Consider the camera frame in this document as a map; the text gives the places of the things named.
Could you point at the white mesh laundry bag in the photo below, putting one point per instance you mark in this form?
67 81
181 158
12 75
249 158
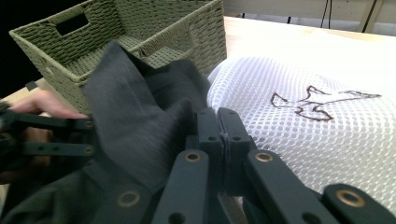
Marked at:
311 149

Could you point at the dark grey cloth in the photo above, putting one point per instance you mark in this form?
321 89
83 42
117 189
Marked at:
134 124

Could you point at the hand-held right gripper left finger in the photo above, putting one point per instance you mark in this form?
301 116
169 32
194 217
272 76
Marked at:
210 137

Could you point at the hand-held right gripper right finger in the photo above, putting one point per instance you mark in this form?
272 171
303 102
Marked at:
235 140

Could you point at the green woven basket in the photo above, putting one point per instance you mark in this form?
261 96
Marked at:
174 34

